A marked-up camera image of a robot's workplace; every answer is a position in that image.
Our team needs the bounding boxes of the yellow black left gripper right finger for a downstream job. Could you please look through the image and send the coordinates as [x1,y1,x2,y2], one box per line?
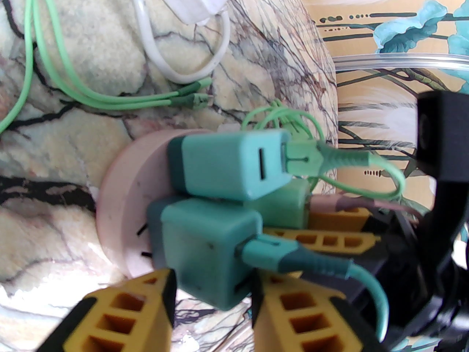
[250,270,376,352]

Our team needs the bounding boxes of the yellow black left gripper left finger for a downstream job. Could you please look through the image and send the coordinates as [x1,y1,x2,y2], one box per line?
[37,268,177,352]

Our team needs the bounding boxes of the teal USB wall charger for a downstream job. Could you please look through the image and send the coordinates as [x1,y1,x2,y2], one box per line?
[147,196,263,311]
[167,130,293,202]

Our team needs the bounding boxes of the pink round socket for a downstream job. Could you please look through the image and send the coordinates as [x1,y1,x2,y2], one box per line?
[96,128,191,281]

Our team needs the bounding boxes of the pink USB cable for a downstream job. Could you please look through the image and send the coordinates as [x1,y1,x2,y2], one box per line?
[311,193,431,221]

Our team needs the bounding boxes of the teal USB cable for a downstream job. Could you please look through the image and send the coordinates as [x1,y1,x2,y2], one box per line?
[237,233,389,344]

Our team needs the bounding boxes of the green USB wall charger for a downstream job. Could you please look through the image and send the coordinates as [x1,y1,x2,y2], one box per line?
[245,178,313,231]

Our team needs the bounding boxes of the light green USB cable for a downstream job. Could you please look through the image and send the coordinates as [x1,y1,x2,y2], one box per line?
[31,0,213,105]
[241,99,406,201]
[0,0,215,132]

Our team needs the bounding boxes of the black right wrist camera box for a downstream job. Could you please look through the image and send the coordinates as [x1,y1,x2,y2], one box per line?
[417,90,469,234]

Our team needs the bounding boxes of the aluminium frame post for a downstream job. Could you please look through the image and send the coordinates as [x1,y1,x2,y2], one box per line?
[335,53,469,73]

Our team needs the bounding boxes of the white charger with cable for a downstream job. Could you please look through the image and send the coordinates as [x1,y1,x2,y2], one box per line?
[123,0,232,84]

